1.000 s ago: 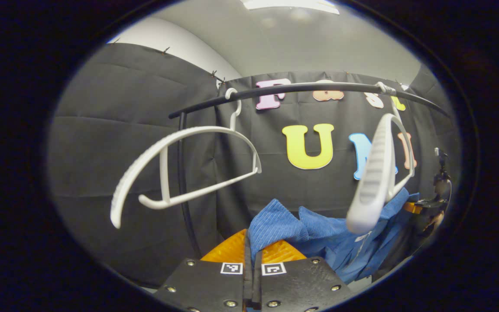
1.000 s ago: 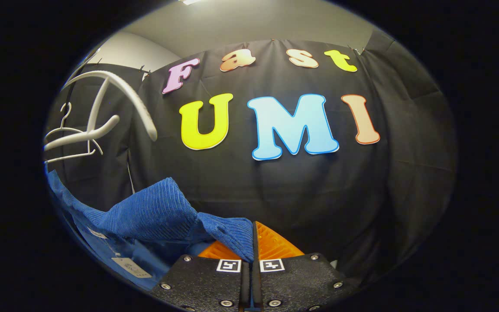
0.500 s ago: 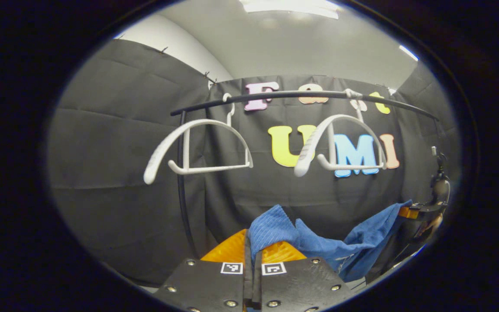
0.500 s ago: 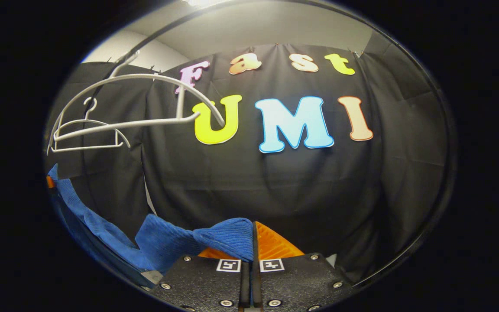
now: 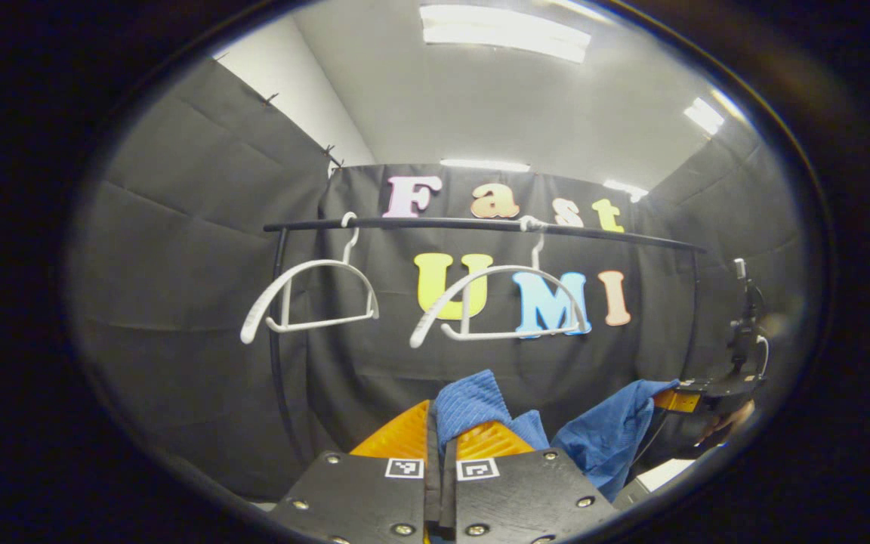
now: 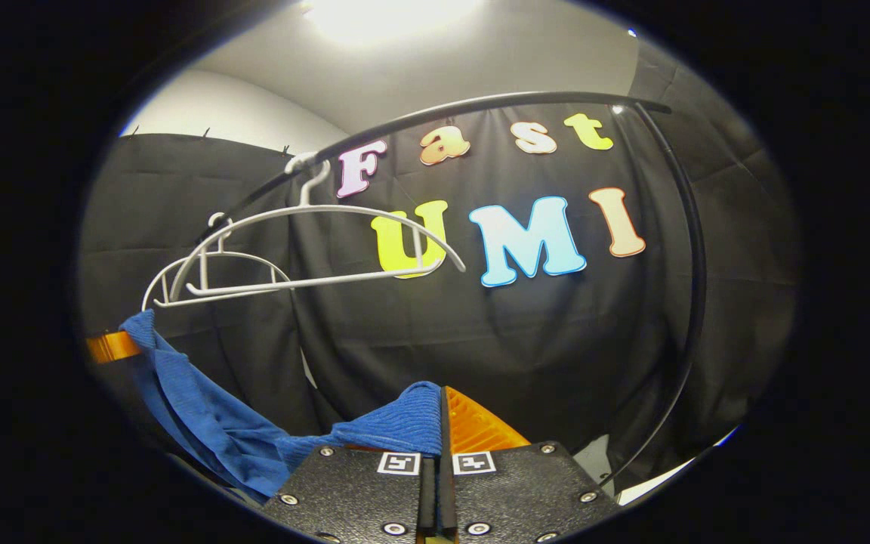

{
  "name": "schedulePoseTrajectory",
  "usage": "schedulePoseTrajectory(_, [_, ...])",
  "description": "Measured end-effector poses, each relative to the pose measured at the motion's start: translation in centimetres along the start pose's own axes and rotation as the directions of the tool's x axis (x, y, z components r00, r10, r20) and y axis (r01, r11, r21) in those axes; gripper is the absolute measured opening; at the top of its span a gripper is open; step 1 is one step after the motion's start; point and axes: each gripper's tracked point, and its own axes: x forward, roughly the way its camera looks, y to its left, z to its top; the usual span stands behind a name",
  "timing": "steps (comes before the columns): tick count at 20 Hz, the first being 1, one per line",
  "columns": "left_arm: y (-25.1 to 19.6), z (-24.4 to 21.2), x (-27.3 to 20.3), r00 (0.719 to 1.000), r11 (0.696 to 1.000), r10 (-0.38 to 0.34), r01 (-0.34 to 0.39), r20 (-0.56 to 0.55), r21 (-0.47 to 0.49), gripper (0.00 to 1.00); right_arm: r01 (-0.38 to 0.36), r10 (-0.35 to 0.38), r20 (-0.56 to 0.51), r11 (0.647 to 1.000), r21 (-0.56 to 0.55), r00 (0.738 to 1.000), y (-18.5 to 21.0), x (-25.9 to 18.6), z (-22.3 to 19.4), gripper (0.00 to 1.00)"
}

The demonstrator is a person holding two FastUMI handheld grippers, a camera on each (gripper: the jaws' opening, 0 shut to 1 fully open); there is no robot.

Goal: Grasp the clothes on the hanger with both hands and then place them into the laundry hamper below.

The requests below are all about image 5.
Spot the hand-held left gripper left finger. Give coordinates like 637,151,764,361
269,399,442,544

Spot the white flat board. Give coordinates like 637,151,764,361
635,459,696,492

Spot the blue corduroy jacket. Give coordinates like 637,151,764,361
433,369,681,503

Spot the large ceiling light panel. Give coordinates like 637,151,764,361
418,4,593,65

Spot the black backdrop cloth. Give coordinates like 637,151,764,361
65,57,813,503

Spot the black metal clothes rack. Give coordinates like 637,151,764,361
263,216,708,465

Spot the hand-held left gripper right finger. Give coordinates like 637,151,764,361
441,419,621,544

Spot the small ceiling light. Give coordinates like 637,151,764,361
683,97,727,137
603,179,649,203

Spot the long ceiling strip light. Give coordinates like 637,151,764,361
440,158,532,174

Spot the white plastic clothes hanger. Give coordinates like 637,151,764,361
409,215,593,350
241,212,381,345

